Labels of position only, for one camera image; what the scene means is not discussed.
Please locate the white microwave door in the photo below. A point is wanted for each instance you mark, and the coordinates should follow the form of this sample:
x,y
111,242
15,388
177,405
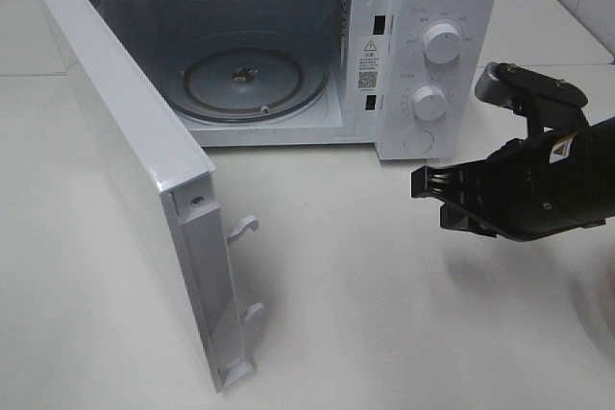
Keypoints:
x,y
162,179

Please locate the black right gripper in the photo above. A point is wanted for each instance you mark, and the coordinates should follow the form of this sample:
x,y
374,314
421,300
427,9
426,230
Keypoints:
x,y
516,197

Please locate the white microwave oven body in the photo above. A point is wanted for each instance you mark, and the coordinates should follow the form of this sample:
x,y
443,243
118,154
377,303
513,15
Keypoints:
x,y
372,49

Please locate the glass microwave turntable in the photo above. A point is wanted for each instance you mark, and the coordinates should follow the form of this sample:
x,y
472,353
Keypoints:
x,y
246,77

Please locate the white control knob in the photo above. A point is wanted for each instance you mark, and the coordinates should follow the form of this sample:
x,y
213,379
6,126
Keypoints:
x,y
429,103
441,41

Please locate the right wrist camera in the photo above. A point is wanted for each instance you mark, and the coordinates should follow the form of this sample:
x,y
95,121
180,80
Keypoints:
x,y
545,102

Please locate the lower white control knob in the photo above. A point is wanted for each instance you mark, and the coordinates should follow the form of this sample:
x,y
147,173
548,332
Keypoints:
x,y
429,103

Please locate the round white door button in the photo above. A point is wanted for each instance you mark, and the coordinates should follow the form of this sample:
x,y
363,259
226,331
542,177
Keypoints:
x,y
419,142

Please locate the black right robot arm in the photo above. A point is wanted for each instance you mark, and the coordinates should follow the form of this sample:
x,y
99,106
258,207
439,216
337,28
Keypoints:
x,y
582,169

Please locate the upper white control knob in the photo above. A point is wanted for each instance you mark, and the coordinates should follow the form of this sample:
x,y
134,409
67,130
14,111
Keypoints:
x,y
441,41

